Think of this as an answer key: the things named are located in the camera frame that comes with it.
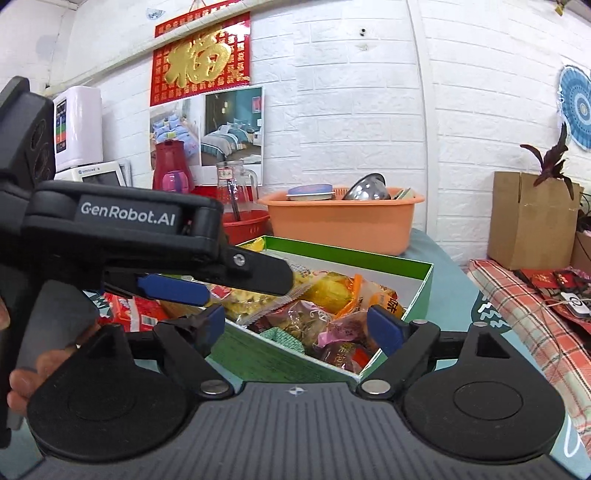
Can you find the green snack packet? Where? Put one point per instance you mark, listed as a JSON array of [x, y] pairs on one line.
[[286, 339]]

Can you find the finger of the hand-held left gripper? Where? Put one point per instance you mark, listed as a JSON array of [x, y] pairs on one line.
[[175, 290], [268, 277]]

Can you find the glass pitcher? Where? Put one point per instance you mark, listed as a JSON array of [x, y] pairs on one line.
[[235, 184]]

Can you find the person's left hand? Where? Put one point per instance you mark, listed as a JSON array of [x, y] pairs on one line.
[[32, 383]]

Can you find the red box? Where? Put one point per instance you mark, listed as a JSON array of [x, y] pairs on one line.
[[205, 191]]

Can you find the red envelopes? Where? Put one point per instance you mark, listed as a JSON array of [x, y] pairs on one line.
[[540, 279]]

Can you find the orange plastic basin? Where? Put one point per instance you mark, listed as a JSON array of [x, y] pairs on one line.
[[341, 226]]

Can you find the brown nut snack packet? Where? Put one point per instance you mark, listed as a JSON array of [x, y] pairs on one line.
[[295, 321]]

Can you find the stainless steel bowl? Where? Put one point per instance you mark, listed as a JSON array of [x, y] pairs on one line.
[[369, 189]]

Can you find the small cardboard box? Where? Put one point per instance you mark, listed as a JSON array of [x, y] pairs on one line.
[[582, 254]]

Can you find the dark purple plant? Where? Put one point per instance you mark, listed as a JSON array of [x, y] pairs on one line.
[[551, 161]]

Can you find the white water purifier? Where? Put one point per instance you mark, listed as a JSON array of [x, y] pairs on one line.
[[78, 129]]

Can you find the tall cardboard box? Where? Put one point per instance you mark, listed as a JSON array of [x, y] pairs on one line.
[[526, 226]]

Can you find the clear yellow snack packet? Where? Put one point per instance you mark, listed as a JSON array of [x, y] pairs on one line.
[[249, 304]]

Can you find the white vertical wall pipe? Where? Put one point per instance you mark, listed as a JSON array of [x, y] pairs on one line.
[[425, 115]]

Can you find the yellow orange snack packet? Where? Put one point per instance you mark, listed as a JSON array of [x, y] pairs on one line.
[[330, 290]]

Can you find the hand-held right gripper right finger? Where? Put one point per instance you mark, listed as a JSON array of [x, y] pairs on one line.
[[381, 325]]

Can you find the bedding wall poster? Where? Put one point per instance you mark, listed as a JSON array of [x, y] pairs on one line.
[[231, 124]]

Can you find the blue round wall decoration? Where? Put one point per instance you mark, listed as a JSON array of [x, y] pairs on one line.
[[577, 108]]

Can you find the red gold wall hanging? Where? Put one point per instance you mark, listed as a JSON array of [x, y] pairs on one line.
[[201, 60]]

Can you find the pale dish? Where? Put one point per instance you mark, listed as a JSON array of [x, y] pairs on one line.
[[404, 194]]

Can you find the blue rimmed bowl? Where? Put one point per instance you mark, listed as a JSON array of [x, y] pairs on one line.
[[309, 191]]

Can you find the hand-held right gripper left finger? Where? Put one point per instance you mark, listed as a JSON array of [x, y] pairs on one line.
[[214, 323]]

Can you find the green gift box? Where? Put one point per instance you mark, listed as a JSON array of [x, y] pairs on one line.
[[258, 350]]

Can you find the small yellow snack packet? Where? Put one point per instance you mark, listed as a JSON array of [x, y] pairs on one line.
[[253, 244]]

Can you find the purple snack packet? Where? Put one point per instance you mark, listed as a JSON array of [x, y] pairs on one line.
[[346, 332]]

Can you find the red plastic basket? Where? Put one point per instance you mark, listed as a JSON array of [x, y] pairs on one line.
[[249, 228]]

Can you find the plaid cloth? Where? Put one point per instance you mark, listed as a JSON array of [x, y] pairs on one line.
[[521, 304]]

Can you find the red thermos jug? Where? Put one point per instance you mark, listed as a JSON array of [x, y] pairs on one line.
[[171, 157]]

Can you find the dark red snack packet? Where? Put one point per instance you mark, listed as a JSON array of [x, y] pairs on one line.
[[344, 360]]

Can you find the pile of mixed snack packets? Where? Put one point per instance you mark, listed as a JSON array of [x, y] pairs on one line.
[[134, 311]]

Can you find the pink thermos bottle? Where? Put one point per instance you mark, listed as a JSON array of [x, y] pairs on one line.
[[175, 181]]

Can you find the small white device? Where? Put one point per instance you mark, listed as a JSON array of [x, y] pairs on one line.
[[577, 305]]

